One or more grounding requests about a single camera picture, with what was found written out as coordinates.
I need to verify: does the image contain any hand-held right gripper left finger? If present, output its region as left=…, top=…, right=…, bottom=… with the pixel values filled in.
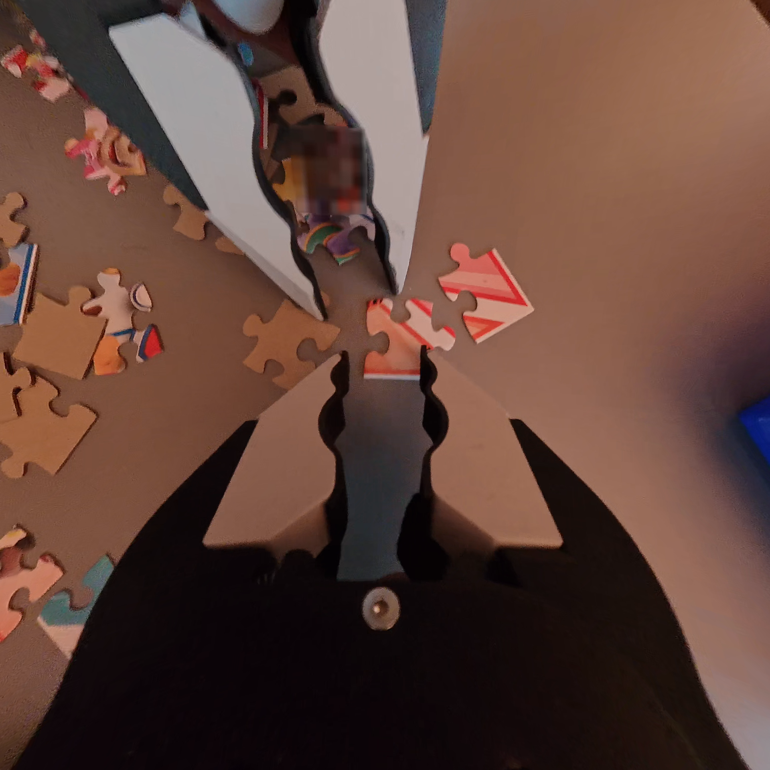
left=203, top=352, right=351, bottom=581

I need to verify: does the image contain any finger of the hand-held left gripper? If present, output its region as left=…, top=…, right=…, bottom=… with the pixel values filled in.
left=310, top=0, right=430, bottom=297
left=108, top=15, right=330, bottom=321

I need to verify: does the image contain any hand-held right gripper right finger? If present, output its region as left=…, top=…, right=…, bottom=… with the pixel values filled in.
left=396, top=346, right=563, bottom=581

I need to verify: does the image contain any red white colourful puzzle piece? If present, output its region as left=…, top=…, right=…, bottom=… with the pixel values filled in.
left=0, top=30, right=73, bottom=103

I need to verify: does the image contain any orange pink swirl puzzle piece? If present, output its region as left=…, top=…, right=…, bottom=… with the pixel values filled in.
left=65, top=107, right=147, bottom=196

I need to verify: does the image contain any plain brown puzzle piece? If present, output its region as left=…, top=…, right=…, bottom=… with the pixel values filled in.
left=0, top=191, right=30, bottom=249
left=0, top=376, right=98, bottom=479
left=13, top=286, right=108, bottom=381
left=242, top=299, right=341, bottom=391
left=0, top=355, right=34, bottom=422

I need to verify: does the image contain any deep orange edge puzzle piece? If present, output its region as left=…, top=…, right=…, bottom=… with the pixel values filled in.
left=363, top=298, right=456, bottom=381

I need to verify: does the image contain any red pink striped puzzle piece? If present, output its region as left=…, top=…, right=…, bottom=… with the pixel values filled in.
left=438, top=242, right=535, bottom=345

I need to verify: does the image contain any plain teal puzzle piece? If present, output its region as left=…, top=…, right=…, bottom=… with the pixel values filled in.
left=37, top=555, right=115, bottom=659

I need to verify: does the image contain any purple rainbow swirl puzzle piece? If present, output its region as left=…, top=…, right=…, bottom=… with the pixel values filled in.
left=298, top=213, right=375, bottom=265

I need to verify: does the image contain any white orange blue puzzle piece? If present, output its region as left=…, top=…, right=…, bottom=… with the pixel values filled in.
left=82, top=267, right=164, bottom=377

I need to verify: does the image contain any blue orange dog puzzle piece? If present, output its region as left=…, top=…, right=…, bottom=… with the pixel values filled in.
left=0, top=241, right=40, bottom=327

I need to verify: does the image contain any pink red edge puzzle piece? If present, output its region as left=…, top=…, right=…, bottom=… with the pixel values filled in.
left=0, top=526, right=64, bottom=641

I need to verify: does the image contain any blue plastic bin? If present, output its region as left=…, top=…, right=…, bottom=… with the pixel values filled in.
left=739, top=397, right=770, bottom=470

